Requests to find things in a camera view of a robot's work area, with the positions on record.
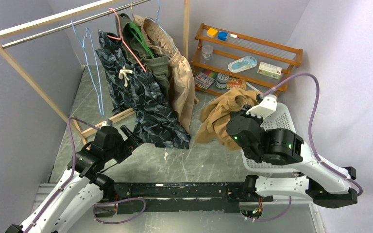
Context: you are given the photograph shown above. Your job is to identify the green hanger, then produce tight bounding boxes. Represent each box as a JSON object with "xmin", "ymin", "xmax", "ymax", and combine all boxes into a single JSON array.
[{"xmin": 129, "ymin": 22, "xmax": 154, "ymax": 58}]

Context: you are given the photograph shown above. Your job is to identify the orange snack packet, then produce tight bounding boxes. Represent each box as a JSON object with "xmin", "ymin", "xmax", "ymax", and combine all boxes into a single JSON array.
[{"xmin": 226, "ymin": 78, "xmax": 246, "ymax": 90}]

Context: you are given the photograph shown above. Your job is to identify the white pen with red tip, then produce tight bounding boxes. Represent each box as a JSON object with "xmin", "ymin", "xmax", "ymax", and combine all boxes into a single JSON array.
[{"xmin": 246, "ymin": 82, "xmax": 262, "ymax": 93}]

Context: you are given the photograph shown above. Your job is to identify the light blue wire hanger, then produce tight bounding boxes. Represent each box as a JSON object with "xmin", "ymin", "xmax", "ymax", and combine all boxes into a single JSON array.
[{"xmin": 70, "ymin": 20, "xmax": 105, "ymax": 117}]

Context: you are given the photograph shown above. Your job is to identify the marker pen set pack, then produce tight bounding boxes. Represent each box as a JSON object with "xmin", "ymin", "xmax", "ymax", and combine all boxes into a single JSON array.
[{"xmin": 194, "ymin": 69, "xmax": 217, "ymax": 90}]

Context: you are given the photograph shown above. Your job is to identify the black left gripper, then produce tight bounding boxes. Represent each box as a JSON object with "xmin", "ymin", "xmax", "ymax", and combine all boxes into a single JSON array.
[{"xmin": 104, "ymin": 125, "xmax": 145, "ymax": 163}]

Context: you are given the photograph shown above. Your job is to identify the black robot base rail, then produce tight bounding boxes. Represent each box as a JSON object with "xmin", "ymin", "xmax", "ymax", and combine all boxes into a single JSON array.
[{"xmin": 101, "ymin": 182, "xmax": 273, "ymax": 214}]

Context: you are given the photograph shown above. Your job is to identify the clear plastic cup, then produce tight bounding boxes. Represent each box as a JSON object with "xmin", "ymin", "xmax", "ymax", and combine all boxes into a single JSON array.
[{"xmin": 201, "ymin": 45, "xmax": 214, "ymax": 60}]

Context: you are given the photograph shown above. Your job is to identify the yellow block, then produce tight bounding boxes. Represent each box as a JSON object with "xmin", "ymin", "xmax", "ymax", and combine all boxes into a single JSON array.
[{"xmin": 206, "ymin": 28, "xmax": 219, "ymax": 38}]

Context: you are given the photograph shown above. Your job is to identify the pink wire hanger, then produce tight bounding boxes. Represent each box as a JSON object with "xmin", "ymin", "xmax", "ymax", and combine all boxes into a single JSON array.
[{"xmin": 108, "ymin": 8, "xmax": 147, "ymax": 72}]

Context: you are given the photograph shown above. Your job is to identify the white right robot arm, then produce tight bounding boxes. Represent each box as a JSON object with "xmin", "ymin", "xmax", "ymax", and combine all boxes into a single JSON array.
[{"xmin": 226, "ymin": 107, "xmax": 358, "ymax": 209}]

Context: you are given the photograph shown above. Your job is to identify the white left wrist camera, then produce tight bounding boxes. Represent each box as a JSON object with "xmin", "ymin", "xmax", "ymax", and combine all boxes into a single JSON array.
[{"xmin": 101, "ymin": 119, "xmax": 113, "ymax": 128}]

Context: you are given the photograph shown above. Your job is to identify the beige shorts with white stripe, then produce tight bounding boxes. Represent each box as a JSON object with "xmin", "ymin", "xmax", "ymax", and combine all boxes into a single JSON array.
[{"xmin": 133, "ymin": 15, "xmax": 195, "ymax": 132}]

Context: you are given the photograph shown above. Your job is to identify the tan brown shorts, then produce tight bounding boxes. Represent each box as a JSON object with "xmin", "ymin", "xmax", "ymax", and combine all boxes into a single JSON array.
[{"xmin": 195, "ymin": 88, "xmax": 261, "ymax": 150}]

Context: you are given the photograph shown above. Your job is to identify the dark leaf-print shorts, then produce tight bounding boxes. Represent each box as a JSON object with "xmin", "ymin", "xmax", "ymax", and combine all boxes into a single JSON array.
[{"xmin": 96, "ymin": 30, "xmax": 191, "ymax": 150}]

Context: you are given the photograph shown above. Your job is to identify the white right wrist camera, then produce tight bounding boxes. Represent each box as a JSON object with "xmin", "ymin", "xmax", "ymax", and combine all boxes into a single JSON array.
[{"xmin": 246, "ymin": 95, "xmax": 277, "ymax": 118}]

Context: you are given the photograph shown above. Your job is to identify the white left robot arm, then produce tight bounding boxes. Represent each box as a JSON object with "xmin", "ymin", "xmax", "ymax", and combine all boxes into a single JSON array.
[{"xmin": 6, "ymin": 125, "xmax": 143, "ymax": 233}]

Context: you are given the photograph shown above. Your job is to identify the olive green shorts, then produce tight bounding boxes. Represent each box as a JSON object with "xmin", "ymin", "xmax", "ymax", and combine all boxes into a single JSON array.
[{"xmin": 116, "ymin": 13, "xmax": 170, "ymax": 99}]

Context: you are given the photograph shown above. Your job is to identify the white plastic basket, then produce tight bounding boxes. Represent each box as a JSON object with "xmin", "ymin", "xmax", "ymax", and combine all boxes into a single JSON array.
[{"xmin": 240, "ymin": 101, "xmax": 305, "ymax": 173}]

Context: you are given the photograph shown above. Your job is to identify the metal hanging rod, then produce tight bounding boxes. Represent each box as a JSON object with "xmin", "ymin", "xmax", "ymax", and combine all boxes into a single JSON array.
[{"xmin": 0, "ymin": 0, "xmax": 152, "ymax": 49}]

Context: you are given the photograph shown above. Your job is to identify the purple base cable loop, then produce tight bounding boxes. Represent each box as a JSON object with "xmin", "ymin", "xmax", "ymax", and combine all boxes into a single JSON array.
[{"xmin": 92, "ymin": 197, "xmax": 147, "ymax": 225}]

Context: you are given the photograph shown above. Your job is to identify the blue block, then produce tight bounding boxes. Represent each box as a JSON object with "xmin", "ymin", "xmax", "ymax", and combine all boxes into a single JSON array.
[{"xmin": 217, "ymin": 31, "xmax": 229, "ymax": 41}]

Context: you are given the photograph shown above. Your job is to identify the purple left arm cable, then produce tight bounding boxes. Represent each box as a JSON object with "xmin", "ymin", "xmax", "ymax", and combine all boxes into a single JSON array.
[{"xmin": 20, "ymin": 116, "xmax": 102, "ymax": 233}]

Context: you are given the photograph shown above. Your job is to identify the white green box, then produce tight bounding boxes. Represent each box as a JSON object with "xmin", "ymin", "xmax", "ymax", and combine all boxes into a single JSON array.
[{"xmin": 257, "ymin": 62, "xmax": 282, "ymax": 79}]

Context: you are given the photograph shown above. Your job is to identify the blue hanger at right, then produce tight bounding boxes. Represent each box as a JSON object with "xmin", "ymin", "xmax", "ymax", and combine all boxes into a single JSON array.
[{"xmin": 145, "ymin": 0, "xmax": 178, "ymax": 54}]

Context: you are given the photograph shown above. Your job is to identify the orange wooden shelf rack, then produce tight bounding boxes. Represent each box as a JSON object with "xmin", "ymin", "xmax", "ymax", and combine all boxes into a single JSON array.
[{"xmin": 190, "ymin": 23, "xmax": 303, "ymax": 91}]

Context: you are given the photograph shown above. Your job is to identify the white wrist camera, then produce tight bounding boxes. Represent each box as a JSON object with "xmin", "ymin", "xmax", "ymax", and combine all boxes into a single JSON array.
[
  {"xmin": 246, "ymin": 95, "xmax": 277, "ymax": 118},
  {"xmin": 101, "ymin": 119, "xmax": 113, "ymax": 128}
]

